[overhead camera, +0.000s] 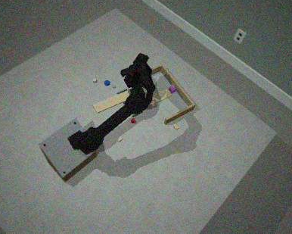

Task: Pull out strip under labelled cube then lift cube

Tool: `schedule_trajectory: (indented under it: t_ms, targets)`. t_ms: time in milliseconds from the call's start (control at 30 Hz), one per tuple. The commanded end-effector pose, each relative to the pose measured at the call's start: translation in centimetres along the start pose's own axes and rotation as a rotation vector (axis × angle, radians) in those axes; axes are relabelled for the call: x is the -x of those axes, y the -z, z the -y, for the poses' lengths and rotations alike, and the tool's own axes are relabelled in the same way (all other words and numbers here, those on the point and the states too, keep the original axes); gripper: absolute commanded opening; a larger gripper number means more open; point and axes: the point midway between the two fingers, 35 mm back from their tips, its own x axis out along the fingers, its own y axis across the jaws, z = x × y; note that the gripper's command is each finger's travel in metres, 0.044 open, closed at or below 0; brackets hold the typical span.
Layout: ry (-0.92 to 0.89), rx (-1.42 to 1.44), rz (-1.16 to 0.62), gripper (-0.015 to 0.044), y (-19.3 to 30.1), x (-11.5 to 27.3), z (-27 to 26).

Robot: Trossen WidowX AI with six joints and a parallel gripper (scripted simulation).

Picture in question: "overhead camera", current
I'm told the blue short cylinder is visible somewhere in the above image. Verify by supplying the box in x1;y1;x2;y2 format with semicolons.
104;80;110;86

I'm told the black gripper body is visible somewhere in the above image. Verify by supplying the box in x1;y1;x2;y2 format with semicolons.
120;68;145;95

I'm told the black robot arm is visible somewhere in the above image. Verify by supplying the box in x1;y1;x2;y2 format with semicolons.
67;53;156;155

